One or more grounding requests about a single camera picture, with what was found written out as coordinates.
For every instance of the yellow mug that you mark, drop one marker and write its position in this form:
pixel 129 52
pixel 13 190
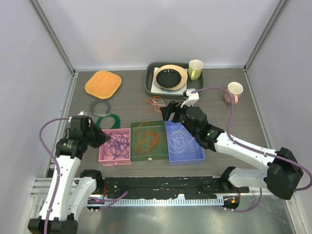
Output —
pixel 195 69

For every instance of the white slotted cable duct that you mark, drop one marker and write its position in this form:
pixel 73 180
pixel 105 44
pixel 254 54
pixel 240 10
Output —
pixel 179 201

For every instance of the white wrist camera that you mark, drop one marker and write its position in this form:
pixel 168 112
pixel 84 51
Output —
pixel 191 97
pixel 82 113

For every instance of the blue box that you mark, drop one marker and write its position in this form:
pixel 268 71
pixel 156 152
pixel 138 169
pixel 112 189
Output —
pixel 182 147

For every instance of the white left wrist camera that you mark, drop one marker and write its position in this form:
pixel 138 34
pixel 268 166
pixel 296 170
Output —
pixel 82 113

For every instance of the aluminium corner post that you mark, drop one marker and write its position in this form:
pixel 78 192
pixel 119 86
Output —
pixel 268 28
pixel 51 33

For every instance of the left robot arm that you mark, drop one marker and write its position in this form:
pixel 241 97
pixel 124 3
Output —
pixel 63 204

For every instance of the wooden cutting board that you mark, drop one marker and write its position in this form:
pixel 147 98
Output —
pixel 103 84

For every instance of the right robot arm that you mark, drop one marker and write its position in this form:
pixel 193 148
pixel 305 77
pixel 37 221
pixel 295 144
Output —
pixel 275 170

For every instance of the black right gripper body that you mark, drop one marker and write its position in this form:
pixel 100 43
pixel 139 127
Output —
pixel 184 114

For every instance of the aluminium front rail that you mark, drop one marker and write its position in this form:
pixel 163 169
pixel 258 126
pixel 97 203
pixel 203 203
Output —
pixel 42 185

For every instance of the green box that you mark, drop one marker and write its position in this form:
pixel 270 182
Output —
pixel 149 141

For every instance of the pink mug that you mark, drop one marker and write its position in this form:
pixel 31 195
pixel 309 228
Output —
pixel 235 89

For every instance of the aluminium corner post left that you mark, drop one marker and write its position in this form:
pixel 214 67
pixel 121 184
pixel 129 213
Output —
pixel 51 33

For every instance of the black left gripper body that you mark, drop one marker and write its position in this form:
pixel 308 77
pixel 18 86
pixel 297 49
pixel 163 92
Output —
pixel 89 135

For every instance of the pink box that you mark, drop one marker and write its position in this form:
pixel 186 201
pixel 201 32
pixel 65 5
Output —
pixel 117 151

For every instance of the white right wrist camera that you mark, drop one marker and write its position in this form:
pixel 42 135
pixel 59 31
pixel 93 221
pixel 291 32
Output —
pixel 191 97

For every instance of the aluminium corner post right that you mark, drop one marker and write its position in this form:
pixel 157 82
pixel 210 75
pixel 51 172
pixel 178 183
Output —
pixel 268 28

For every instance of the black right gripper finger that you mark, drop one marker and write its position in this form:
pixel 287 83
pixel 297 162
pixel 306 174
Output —
pixel 166 111
pixel 177 115

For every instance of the black and tan plate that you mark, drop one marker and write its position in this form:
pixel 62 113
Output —
pixel 171 77

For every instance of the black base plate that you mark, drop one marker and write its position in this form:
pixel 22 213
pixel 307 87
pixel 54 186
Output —
pixel 192 187

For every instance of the white square plate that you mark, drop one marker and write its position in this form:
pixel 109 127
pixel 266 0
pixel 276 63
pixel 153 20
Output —
pixel 169 79

